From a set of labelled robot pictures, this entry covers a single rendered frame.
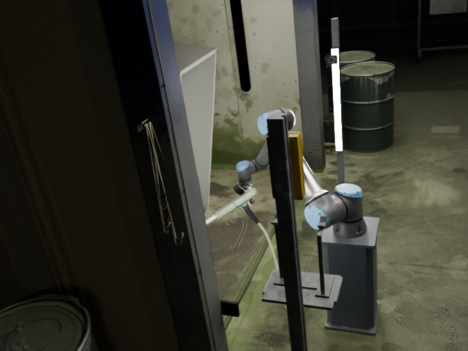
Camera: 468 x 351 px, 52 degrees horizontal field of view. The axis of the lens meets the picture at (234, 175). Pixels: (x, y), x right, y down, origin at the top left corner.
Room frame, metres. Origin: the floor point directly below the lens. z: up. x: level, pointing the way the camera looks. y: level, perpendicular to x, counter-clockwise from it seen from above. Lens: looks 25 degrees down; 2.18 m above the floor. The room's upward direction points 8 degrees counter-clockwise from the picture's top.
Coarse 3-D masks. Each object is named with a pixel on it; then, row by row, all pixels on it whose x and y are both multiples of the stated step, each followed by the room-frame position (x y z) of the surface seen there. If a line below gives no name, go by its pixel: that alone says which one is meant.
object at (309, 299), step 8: (304, 272) 1.84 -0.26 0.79; (312, 272) 1.83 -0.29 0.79; (272, 280) 1.81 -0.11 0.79; (336, 280) 1.75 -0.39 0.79; (272, 288) 1.75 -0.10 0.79; (280, 288) 1.75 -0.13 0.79; (304, 288) 1.72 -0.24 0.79; (336, 288) 1.69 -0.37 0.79; (264, 296) 1.71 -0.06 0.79; (272, 296) 1.70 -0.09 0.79; (280, 296) 1.69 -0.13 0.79; (304, 296) 1.67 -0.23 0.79; (312, 296) 1.66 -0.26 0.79; (304, 304) 1.62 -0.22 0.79; (312, 304) 1.61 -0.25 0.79; (320, 304) 1.60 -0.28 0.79; (328, 304) 1.60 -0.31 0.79
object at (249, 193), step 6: (246, 192) 2.68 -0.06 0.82; (252, 192) 2.66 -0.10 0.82; (240, 198) 2.67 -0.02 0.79; (246, 198) 2.66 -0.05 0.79; (228, 204) 2.69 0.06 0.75; (234, 204) 2.67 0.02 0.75; (240, 204) 2.67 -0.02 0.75; (222, 210) 2.68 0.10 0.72; (228, 210) 2.67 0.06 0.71; (246, 210) 2.67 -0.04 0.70; (216, 216) 2.68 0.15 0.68; (222, 216) 2.68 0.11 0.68; (252, 216) 2.66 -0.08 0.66; (258, 222) 2.66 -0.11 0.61
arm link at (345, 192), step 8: (344, 184) 2.43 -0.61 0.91; (336, 192) 2.35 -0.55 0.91; (344, 192) 2.33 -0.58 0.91; (352, 192) 2.31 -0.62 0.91; (360, 192) 2.33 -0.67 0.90; (344, 200) 2.30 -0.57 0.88; (352, 200) 2.30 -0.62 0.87; (360, 200) 2.32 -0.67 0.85; (352, 208) 2.29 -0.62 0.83; (360, 208) 2.32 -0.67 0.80; (352, 216) 2.30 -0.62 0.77; (360, 216) 2.32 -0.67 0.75
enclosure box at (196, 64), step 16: (176, 48) 3.09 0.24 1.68; (192, 48) 3.11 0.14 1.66; (208, 48) 3.13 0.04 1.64; (192, 64) 2.76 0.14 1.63; (208, 64) 3.17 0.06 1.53; (192, 80) 3.22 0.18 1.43; (208, 80) 3.18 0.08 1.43; (192, 96) 3.23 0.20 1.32; (208, 96) 3.19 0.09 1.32; (192, 112) 3.23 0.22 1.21; (208, 112) 3.19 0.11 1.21; (192, 128) 3.24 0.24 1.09; (208, 128) 3.20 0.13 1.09; (192, 144) 3.25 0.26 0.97; (208, 144) 3.20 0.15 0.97; (208, 160) 3.21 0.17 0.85; (208, 176) 3.22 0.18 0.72; (208, 192) 3.20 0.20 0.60
